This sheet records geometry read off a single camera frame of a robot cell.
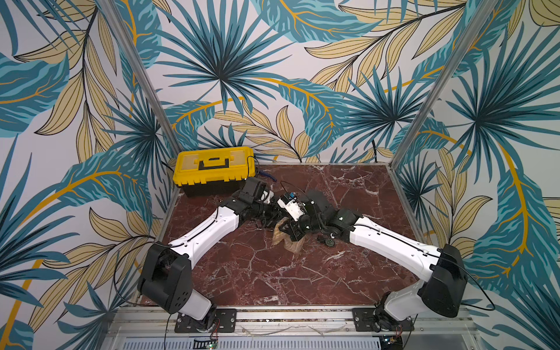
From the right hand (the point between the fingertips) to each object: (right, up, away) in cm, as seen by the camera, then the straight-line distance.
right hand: (280, 227), depth 75 cm
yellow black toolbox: (-30, +21, +21) cm, 42 cm away
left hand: (+4, +3, +2) cm, 5 cm away
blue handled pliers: (-7, +20, +38) cm, 44 cm away
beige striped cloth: (0, -3, -2) cm, 3 cm away
